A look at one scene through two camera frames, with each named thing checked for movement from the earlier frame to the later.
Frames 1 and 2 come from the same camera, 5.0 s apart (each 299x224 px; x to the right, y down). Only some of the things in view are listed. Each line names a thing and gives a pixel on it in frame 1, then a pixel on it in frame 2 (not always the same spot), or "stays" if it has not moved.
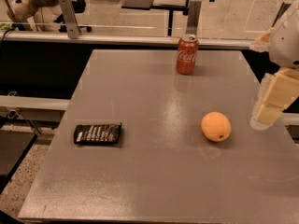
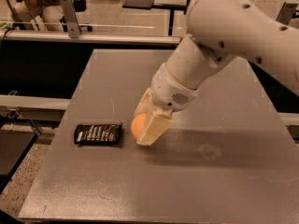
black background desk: [138, 2] stays
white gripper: [287, 44] -> [168, 90]
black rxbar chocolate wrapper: [86, 133] stays
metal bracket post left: [70, 16] stays
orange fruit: [216, 126] -> [136, 124]
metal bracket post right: [284, 7] stays
